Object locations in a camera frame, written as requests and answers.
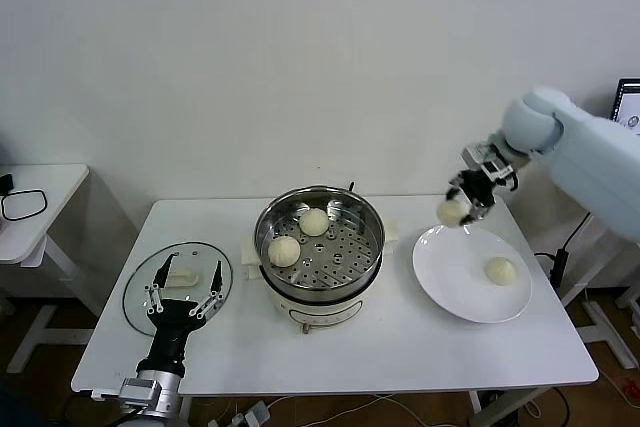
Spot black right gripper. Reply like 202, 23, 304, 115
446, 169, 498, 226

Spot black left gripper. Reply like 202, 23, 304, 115
137, 253, 225, 377

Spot white steamed baozi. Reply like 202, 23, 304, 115
298, 207, 330, 237
267, 235, 302, 268
436, 200, 470, 227
484, 256, 520, 286

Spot round glass pot lid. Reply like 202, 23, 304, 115
122, 240, 235, 337

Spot perforated steel steamer basket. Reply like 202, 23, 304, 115
253, 185, 386, 301

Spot white round plate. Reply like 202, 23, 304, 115
411, 222, 534, 324

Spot white electric cooker pot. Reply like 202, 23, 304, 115
240, 214, 401, 336

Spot white floor power strip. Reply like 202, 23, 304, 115
230, 399, 274, 427

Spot white side desk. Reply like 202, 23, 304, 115
562, 226, 640, 371
0, 163, 101, 376

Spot open grey laptop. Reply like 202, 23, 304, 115
612, 78, 640, 138

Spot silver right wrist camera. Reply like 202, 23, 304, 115
462, 144, 519, 192

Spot black power adapter with cable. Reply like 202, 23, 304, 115
533, 246, 571, 291

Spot black cable loop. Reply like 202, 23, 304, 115
1, 189, 50, 222

